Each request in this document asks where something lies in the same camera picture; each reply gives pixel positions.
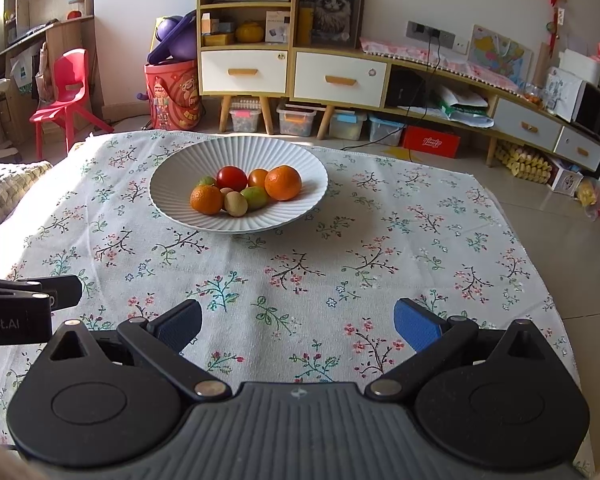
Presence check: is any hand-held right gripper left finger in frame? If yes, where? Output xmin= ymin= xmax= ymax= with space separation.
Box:
xmin=39 ymin=299 xmax=232 ymax=404

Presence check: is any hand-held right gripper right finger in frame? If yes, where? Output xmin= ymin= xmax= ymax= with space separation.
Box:
xmin=364 ymin=297 xmax=562 ymax=402

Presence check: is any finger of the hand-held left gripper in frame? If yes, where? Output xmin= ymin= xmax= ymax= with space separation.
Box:
xmin=0 ymin=275 xmax=84 ymax=311

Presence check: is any white ribbed plate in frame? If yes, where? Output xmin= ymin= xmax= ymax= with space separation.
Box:
xmin=149 ymin=136 xmax=329 ymax=233

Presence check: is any mandarin orange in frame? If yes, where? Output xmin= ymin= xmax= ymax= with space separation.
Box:
xmin=190 ymin=184 xmax=224 ymax=215
xmin=264 ymin=164 xmax=302 ymax=202

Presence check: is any red tomato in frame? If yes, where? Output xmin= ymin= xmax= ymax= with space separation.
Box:
xmin=216 ymin=165 xmax=249 ymax=193

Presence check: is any knitted blanket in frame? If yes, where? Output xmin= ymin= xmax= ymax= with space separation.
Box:
xmin=0 ymin=160 xmax=53 ymax=251

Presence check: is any floral tablecloth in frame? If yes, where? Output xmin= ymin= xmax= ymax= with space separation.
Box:
xmin=0 ymin=130 xmax=596 ymax=480

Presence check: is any red cardboard box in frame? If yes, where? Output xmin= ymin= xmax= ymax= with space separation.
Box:
xmin=402 ymin=126 xmax=462 ymax=159

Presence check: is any row of yellow blocks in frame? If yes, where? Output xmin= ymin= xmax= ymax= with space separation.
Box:
xmin=495 ymin=141 xmax=553 ymax=183

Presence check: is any clear storage bin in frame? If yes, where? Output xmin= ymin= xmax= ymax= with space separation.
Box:
xmin=276 ymin=102 xmax=317 ymax=137
xmin=367 ymin=114 xmax=406 ymax=146

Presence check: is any red plastic chair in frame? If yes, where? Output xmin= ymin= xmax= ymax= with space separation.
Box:
xmin=29 ymin=48 xmax=115 ymax=161

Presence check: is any small white printed box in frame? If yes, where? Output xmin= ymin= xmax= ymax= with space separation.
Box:
xmin=547 ymin=165 xmax=583 ymax=196

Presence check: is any blue lid storage bin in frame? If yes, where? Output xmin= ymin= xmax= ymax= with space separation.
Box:
xmin=329 ymin=110 xmax=368 ymax=141

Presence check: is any pink lid storage bin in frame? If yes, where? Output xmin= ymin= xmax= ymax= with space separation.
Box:
xmin=228 ymin=100 xmax=263 ymax=133

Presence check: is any yellow bag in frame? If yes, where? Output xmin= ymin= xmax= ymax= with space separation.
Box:
xmin=577 ymin=177 xmax=600 ymax=211

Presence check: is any red printed bucket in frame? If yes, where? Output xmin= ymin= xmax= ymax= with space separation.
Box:
xmin=144 ymin=59 xmax=203 ymax=132

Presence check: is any white and green bag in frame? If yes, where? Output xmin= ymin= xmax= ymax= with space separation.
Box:
xmin=432 ymin=85 xmax=496 ymax=128

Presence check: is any grey drawer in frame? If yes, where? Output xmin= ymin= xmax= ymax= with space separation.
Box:
xmin=552 ymin=127 xmax=600 ymax=171
xmin=492 ymin=97 xmax=566 ymax=151

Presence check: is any wooden bookshelf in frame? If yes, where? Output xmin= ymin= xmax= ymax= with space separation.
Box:
xmin=0 ymin=0 xmax=98 ymax=131

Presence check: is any black device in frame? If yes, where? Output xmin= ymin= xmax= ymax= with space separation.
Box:
xmin=385 ymin=69 xmax=421 ymax=108

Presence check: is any white drawer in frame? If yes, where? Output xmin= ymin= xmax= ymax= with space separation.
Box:
xmin=294 ymin=52 xmax=388 ymax=108
xmin=200 ymin=50 xmax=288 ymax=95

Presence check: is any long wooden tv cabinet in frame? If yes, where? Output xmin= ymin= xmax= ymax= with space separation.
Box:
xmin=290 ymin=0 xmax=600 ymax=173

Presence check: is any purple ball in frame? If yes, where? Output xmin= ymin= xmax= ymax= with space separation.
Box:
xmin=155 ymin=16 xmax=198 ymax=61

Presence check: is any pink cloth runner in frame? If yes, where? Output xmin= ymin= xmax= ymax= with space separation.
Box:
xmin=360 ymin=37 xmax=526 ymax=93

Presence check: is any microwave oven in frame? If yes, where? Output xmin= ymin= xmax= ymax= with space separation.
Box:
xmin=570 ymin=82 xmax=600 ymax=141

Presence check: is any map printed bag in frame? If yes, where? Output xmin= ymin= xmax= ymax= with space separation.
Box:
xmin=467 ymin=25 xmax=533 ymax=91

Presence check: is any orange pumpkin ornament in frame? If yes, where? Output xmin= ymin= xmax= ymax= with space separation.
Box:
xmin=235 ymin=20 xmax=261 ymax=43

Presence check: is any wooden shelf cabinet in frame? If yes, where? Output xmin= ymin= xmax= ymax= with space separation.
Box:
xmin=196 ymin=0 xmax=301 ymax=135

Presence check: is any white product box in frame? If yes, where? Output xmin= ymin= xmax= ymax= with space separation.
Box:
xmin=265 ymin=10 xmax=292 ymax=43

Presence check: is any yellow canister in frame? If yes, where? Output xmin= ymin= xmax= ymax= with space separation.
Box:
xmin=298 ymin=2 xmax=315 ymax=46

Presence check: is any framed cat picture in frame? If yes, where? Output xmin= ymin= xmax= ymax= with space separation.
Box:
xmin=302 ymin=0 xmax=367 ymax=48

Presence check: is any black cable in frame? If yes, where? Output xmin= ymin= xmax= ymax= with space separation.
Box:
xmin=420 ymin=35 xmax=443 ymax=111

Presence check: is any grey wall socket panel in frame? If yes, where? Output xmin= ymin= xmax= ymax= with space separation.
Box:
xmin=406 ymin=21 xmax=456 ymax=51

